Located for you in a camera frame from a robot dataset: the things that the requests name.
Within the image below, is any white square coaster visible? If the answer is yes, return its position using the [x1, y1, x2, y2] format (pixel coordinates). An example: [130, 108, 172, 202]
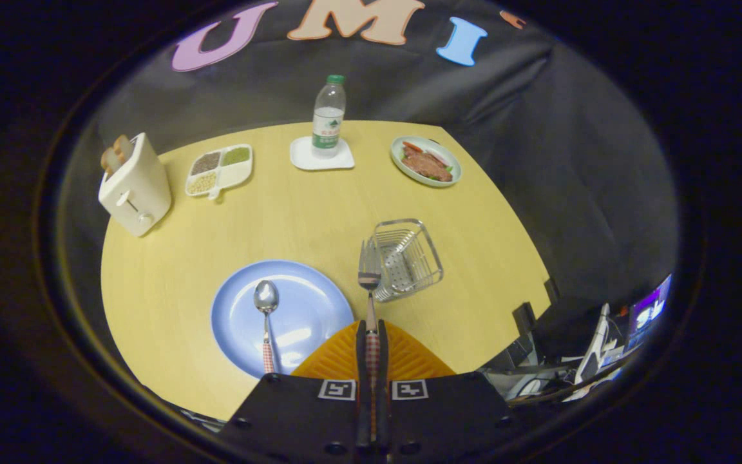
[290, 135, 356, 171]

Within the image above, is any metal spoon checked handle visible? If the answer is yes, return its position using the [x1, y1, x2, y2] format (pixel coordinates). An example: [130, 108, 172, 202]
[253, 280, 280, 374]

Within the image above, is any white toaster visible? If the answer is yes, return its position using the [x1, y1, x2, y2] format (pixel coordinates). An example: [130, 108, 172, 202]
[98, 132, 173, 238]

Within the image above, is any metal wire basket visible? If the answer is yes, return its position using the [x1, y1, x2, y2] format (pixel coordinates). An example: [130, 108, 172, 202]
[371, 218, 444, 304]

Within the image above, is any lit computer screen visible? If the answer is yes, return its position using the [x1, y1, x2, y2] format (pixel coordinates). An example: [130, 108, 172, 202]
[629, 274, 673, 342]

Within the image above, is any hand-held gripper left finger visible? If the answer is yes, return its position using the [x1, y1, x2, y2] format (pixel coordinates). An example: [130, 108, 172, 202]
[220, 320, 372, 464]

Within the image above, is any white plate with meat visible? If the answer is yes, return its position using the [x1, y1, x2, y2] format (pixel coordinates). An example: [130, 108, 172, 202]
[390, 135, 462, 188]

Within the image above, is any metal fork checked handle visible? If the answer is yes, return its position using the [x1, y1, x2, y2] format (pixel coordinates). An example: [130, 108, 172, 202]
[357, 237, 383, 439]

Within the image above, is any white divided dish with grains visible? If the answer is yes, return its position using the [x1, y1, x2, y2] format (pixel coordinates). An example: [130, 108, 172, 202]
[185, 144, 254, 200]

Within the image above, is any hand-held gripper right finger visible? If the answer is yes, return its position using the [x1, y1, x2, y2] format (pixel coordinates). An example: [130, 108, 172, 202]
[377, 319, 520, 464]

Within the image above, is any white stand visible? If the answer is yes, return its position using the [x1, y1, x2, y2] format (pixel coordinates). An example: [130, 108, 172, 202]
[574, 303, 610, 385]

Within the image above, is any clear water bottle green cap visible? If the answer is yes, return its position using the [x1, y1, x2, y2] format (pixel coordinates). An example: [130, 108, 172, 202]
[311, 74, 347, 159]

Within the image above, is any blue round plate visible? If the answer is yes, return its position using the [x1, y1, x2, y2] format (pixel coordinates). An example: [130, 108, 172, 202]
[211, 260, 355, 379]

